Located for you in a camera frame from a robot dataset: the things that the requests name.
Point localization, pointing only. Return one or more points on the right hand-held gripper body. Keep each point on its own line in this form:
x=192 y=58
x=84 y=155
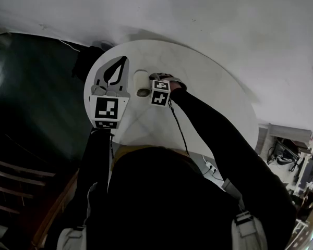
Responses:
x=160 y=94

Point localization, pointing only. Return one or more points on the cluttered white shelf unit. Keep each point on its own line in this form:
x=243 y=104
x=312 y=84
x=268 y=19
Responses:
x=294 y=165

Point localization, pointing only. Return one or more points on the white round table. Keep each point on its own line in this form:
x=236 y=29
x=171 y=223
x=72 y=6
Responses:
x=198 y=87

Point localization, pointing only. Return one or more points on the person's left forearm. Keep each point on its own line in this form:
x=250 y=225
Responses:
x=94 y=160

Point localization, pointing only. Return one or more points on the brown wooden slatted furniture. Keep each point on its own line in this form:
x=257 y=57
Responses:
x=21 y=191

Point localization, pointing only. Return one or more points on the white power strip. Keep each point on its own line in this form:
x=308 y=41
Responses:
x=210 y=165

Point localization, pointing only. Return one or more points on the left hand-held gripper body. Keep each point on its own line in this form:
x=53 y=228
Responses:
x=106 y=108

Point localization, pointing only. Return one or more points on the dark green floor mat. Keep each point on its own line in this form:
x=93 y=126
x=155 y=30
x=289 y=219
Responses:
x=34 y=92

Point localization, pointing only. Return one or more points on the person's right forearm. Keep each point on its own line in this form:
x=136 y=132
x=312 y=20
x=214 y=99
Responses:
x=224 y=144

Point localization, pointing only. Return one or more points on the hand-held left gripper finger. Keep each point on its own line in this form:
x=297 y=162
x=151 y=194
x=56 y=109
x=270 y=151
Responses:
x=124 y=74
x=108 y=70

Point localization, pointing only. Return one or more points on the person's black clothed torso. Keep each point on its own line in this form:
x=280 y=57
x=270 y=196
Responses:
x=159 y=204

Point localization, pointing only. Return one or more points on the white hair dryer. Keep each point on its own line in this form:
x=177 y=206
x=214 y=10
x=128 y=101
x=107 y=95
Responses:
x=141 y=82

